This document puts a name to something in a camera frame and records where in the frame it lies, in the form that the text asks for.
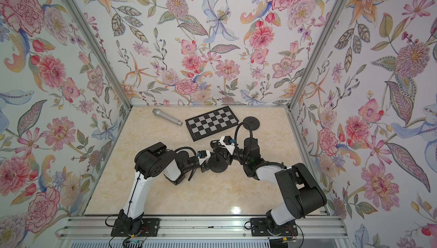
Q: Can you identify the black round stand base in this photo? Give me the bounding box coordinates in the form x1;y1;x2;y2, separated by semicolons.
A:
208;155;229;174

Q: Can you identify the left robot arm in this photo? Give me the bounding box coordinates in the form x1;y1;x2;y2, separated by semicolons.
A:
116;142;211;234

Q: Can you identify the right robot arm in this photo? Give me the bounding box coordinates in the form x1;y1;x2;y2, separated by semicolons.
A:
208;136;327;234

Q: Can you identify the silver handheld microphone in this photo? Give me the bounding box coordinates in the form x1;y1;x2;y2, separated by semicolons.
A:
152;109;183;126

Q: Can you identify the black white chessboard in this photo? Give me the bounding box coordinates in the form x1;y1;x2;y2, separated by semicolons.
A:
185;106;239;142

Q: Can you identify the black round disc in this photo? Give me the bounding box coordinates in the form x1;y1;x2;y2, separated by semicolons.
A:
243;116;260;131

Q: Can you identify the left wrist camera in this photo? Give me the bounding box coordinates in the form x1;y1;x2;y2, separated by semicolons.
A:
197;150;211;165

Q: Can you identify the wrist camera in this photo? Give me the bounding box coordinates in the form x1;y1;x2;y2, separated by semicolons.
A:
219;136;236;155
197;150;211;165

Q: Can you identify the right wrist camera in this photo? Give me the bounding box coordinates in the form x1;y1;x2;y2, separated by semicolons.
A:
219;136;236;155

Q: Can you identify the left black corrugated cable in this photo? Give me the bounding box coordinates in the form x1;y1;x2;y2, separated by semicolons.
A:
173;146;200;180

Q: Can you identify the black corrugated cable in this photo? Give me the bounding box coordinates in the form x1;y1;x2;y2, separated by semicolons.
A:
173;146;200;180
233;121;255;162

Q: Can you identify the right black corrugated cable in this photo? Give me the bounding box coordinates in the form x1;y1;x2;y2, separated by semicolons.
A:
233;121;255;162

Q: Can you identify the right aluminium corner post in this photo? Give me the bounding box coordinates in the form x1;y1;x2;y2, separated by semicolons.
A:
288;0;359;110

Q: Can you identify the aluminium corner post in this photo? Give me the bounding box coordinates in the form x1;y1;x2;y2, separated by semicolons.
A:
47;0;133;109
288;0;359;110

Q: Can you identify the aluminium front rail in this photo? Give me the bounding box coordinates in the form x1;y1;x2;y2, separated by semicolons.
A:
55;215;352;248

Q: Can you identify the left aluminium corner post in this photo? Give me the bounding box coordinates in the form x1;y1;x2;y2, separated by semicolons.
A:
47;0;133;109

